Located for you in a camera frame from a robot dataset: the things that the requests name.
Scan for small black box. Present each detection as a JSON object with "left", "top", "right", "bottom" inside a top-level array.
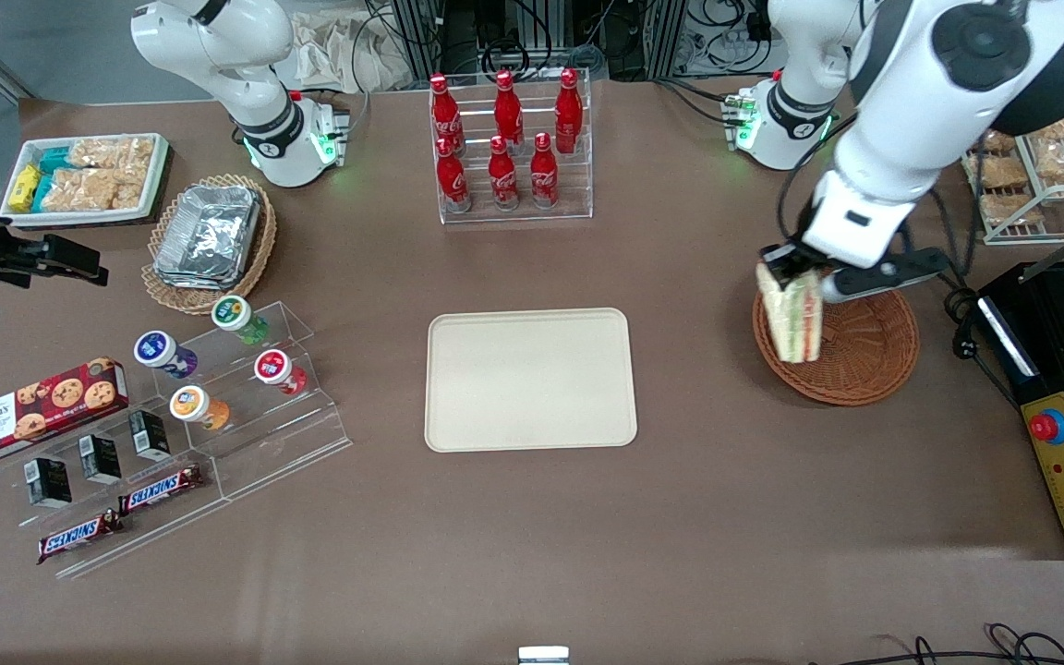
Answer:
[
  {"left": 24, "top": 457, "right": 73, "bottom": 509},
  {"left": 128, "top": 410, "right": 172, "bottom": 462},
  {"left": 79, "top": 434, "right": 123, "bottom": 485}
]

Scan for purple lid yoghurt cup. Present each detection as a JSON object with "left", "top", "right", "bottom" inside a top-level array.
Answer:
[{"left": 134, "top": 330, "right": 200, "bottom": 381}]

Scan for red Walkers cookie box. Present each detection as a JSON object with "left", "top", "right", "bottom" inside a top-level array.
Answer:
[{"left": 0, "top": 357, "right": 129, "bottom": 468}]

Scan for clear acrylic cup riser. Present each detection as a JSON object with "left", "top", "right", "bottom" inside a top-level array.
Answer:
[{"left": 149, "top": 300, "right": 353, "bottom": 502}]

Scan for black plug cable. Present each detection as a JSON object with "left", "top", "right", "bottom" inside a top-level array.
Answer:
[{"left": 948, "top": 284, "right": 1024, "bottom": 409}]

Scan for orange lid yoghurt cup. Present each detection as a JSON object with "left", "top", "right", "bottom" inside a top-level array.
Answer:
[{"left": 169, "top": 385, "right": 232, "bottom": 433}]

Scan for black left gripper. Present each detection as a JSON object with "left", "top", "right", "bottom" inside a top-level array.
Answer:
[{"left": 761, "top": 236, "right": 833, "bottom": 289}]

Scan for green lid yoghurt cup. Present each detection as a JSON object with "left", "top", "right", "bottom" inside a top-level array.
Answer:
[{"left": 212, "top": 295, "right": 271, "bottom": 346}]

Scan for brown wicker basket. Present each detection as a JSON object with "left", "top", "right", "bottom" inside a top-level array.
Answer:
[{"left": 752, "top": 277, "right": 921, "bottom": 407}]

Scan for stack of foil trays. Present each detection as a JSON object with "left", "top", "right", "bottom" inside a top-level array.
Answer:
[{"left": 153, "top": 185, "right": 262, "bottom": 290}]

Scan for beige plastic tray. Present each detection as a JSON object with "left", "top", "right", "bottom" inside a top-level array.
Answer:
[{"left": 425, "top": 308, "right": 638, "bottom": 453}]

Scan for black table appliance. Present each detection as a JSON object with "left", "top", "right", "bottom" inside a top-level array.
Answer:
[{"left": 975, "top": 212, "right": 1064, "bottom": 561}]

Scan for white wire rack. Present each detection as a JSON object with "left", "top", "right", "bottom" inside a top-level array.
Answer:
[{"left": 961, "top": 83, "right": 1064, "bottom": 247}]

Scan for clear acrylic bottle rack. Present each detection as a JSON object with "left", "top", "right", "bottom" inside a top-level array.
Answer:
[{"left": 429, "top": 69, "right": 594, "bottom": 225}]

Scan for red lid yoghurt cup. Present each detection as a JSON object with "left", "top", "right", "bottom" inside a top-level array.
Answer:
[{"left": 254, "top": 348, "right": 309, "bottom": 397}]

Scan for metal equipment frame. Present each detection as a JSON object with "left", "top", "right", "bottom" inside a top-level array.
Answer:
[{"left": 388, "top": 0, "right": 692, "bottom": 82}]

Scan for light wicker basket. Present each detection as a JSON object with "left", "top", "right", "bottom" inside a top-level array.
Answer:
[{"left": 141, "top": 174, "right": 278, "bottom": 317}]

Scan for yellow snack packet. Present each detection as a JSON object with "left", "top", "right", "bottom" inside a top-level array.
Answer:
[{"left": 9, "top": 164, "right": 42, "bottom": 212}]

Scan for black floor cables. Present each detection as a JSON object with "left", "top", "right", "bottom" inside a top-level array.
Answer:
[{"left": 814, "top": 623, "right": 1064, "bottom": 665}]

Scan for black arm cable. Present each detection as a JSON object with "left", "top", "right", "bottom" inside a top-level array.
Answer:
[{"left": 776, "top": 109, "right": 858, "bottom": 248}]

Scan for triangle sandwich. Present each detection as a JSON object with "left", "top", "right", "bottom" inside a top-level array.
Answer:
[{"left": 756, "top": 263, "right": 825, "bottom": 364}]

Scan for clear rice cracker pack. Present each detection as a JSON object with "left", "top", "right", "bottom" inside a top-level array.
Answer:
[
  {"left": 112, "top": 168, "right": 148, "bottom": 211},
  {"left": 68, "top": 139, "right": 117, "bottom": 171},
  {"left": 41, "top": 168, "right": 117, "bottom": 213},
  {"left": 114, "top": 136, "right": 156, "bottom": 173}
]

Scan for beige cloth bag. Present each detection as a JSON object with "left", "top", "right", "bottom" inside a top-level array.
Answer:
[{"left": 290, "top": 7, "right": 415, "bottom": 93}]

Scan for red cola bottle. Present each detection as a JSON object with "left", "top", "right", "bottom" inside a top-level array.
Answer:
[
  {"left": 429, "top": 74, "right": 466, "bottom": 154},
  {"left": 435, "top": 137, "right": 472, "bottom": 215},
  {"left": 493, "top": 70, "right": 525, "bottom": 149},
  {"left": 529, "top": 132, "right": 561, "bottom": 211},
  {"left": 554, "top": 67, "right": 585, "bottom": 155},
  {"left": 488, "top": 135, "right": 521, "bottom": 212}
]

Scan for black base cables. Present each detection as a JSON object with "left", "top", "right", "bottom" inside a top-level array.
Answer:
[{"left": 650, "top": 76, "right": 738, "bottom": 127}]

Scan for Snickers chocolate bar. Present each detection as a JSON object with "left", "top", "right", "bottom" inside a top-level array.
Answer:
[
  {"left": 37, "top": 510, "right": 125, "bottom": 565},
  {"left": 118, "top": 465, "right": 205, "bottom": 516}
]

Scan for clear acrylic snack riser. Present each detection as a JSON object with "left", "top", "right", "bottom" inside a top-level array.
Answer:
[{"left": 0, "top": 397, "right": 230, "bottom": 581}]

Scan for white snack tray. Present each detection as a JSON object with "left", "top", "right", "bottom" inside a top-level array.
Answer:
[{"left": 0, "top": 132, "right": 171, "bottom": 228}]

